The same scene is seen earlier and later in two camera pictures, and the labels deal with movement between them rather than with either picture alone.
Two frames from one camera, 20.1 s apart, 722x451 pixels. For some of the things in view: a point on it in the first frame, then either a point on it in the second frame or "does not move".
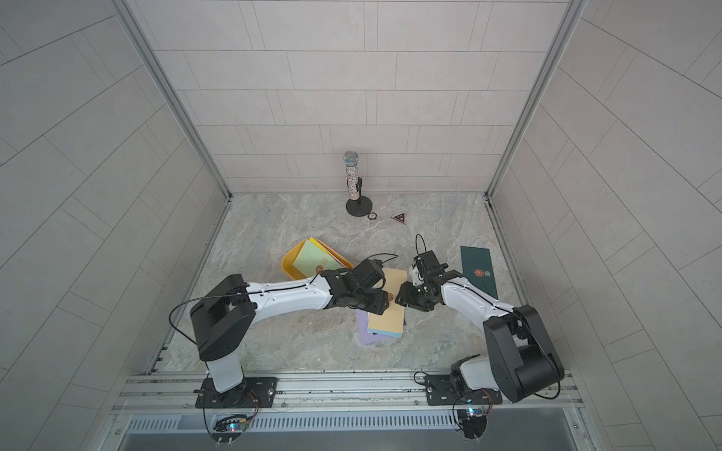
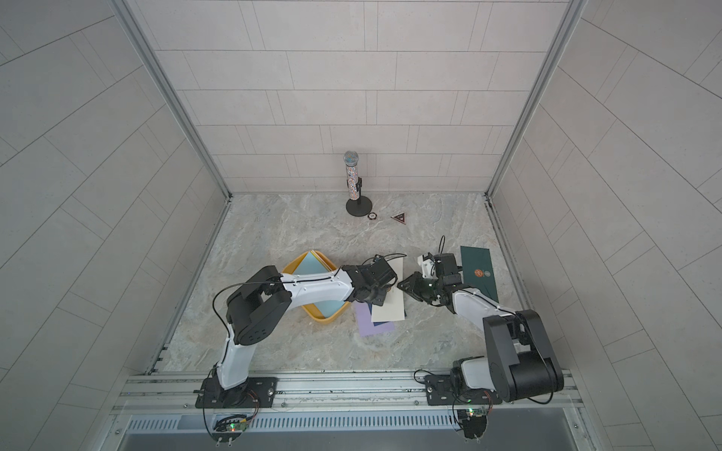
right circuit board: (473, 422) does not move
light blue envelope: (385, 333) → (311, 265)
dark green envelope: (478, 270) does not move
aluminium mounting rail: (153, 392) does not move
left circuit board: (229, 427) does not move
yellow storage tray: (293, 255) → (312, 310)
